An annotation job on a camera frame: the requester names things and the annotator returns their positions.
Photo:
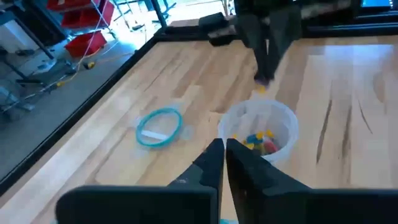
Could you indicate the teal-rimmed clear lid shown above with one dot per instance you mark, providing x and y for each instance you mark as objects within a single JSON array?
[{"x": 146, "y": 142}]

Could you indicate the black metal table frame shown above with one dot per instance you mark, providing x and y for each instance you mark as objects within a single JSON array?
[{"x": 77, "y": 109}]

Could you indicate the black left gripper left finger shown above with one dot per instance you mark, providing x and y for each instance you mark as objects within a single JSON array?
[{"x": 205, "y": 174}]

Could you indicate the blue lit monitor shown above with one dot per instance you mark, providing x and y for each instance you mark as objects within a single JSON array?
[{"x": 376, "y": 3}]

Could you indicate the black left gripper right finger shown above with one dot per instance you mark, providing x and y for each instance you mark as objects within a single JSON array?
[{"x": 248, "y": 180}]

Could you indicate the green candy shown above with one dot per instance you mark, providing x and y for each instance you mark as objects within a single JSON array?
[{"x": 259, "y": 150}]

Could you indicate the white cabinet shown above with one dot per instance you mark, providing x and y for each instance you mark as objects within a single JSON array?
[{"x": 15, "y": 34}]

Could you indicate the dark grey desk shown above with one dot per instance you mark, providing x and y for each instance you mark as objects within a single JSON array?
[{"x": 351, "y": 20}]

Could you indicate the clear plastic tub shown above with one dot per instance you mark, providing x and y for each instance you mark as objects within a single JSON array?
[{"x": 280, "y": 118}]

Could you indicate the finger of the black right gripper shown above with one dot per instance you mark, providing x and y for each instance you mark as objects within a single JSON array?
[
  {"x": 260, "y": 62},
  {"x": 275, "y": 56}
]

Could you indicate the red candy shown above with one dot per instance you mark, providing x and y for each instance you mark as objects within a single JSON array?
[{"x": 271, "y": 146}]

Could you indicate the grey metal table leg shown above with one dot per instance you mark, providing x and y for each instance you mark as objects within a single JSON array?
[{"x": 15, "y": 104}]

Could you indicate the red box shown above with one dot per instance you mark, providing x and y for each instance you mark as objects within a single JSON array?
[{"x": 85, "y": 43}]

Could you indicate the rack with red bins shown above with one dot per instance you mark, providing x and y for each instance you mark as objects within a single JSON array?
[{"x": 84, "y": 14}]

